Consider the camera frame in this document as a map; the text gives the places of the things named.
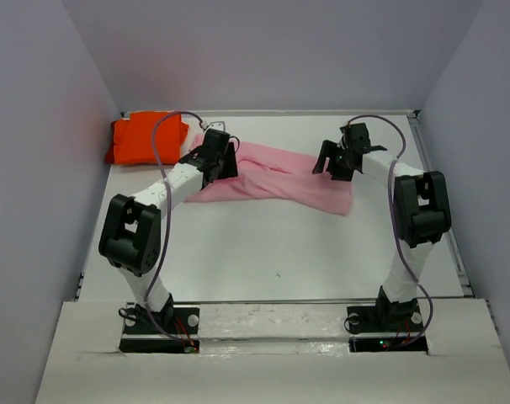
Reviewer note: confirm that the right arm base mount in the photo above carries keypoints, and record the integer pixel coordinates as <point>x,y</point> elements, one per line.
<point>385,327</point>

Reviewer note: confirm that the folded orange t-shirt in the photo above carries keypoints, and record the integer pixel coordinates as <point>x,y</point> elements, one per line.
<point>131,139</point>

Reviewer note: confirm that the aluminium table edge rail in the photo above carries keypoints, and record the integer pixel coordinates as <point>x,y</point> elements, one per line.
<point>301,112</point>

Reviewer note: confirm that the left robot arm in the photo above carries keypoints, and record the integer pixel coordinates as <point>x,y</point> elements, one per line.
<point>137,227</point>

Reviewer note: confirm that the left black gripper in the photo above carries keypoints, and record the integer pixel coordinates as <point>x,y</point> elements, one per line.
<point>229,169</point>

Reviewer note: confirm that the pink t-shirt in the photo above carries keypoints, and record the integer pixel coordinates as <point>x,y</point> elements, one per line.
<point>265,172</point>

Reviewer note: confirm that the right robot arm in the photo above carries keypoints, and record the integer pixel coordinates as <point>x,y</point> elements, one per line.
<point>418,202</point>

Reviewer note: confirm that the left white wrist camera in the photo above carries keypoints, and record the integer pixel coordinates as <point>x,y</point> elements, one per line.
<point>219,125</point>

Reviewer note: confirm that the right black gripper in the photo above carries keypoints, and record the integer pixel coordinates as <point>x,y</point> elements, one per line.
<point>326,148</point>

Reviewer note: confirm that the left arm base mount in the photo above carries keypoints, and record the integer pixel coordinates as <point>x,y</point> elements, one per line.
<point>174,330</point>

